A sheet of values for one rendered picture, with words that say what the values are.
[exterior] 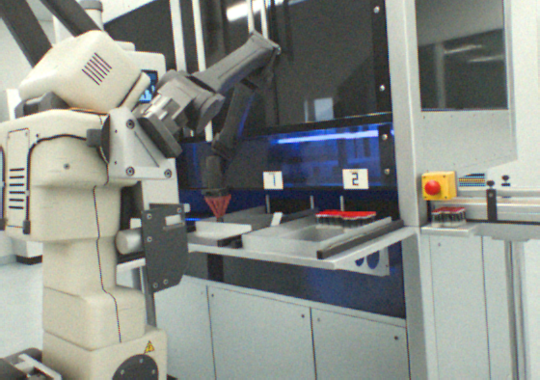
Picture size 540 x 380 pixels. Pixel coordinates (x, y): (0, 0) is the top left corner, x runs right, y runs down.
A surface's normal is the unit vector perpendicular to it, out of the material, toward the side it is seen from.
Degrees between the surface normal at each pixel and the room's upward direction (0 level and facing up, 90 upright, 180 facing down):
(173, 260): 90
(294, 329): 90
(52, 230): 90
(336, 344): 90
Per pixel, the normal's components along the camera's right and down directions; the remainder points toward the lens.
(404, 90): -0.66, 0.11
